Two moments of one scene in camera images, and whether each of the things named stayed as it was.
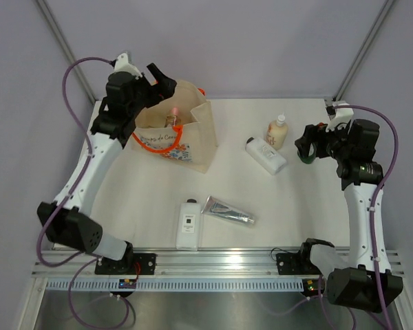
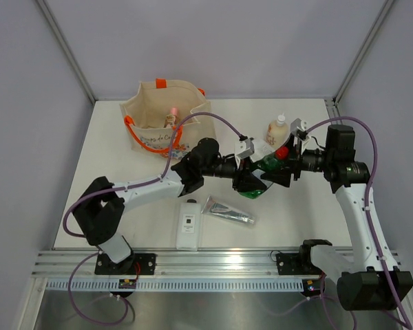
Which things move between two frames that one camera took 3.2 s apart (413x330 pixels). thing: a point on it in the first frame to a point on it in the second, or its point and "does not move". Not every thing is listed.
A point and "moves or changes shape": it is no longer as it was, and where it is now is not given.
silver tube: (219, 207) does not move
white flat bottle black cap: (188, 225) does not move
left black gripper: (165, 86) to (243, 179)
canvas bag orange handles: (182, 126) does not move
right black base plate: (295, 263) does not move
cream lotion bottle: (277, 133) does not move
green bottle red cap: (311, 158) moves or changes shape
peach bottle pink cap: (173, 118) does not move
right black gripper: (303, 144) to (297, 155)
